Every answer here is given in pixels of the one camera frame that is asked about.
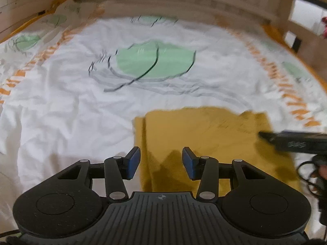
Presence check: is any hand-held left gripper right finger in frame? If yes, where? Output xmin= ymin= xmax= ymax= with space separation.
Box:
xmin=182 ymin=147 xmax=265 ymax=202

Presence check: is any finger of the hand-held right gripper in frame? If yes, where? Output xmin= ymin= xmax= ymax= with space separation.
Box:
xmin=259 ymin=131 xmax=284 ymax=151

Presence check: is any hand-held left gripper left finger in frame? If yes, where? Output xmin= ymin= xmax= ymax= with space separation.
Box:
xmin=59 ymin=147 xmax=141 ymax=202

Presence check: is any yellow small garment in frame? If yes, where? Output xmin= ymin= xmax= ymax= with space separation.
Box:
xmin=134 ymin=107 xmax=304 ymax=197

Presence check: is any white printed bedsheet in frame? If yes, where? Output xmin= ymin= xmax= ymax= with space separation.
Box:
xmin=0 ymin=0 xmax=327 ymax=238

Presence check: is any beige wooden bed side rail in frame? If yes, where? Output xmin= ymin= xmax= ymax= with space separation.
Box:
xmin=278 ymin=0 xmax=327 ymax=72
xmin=0 ymin=0 xmax=67 ymax=42

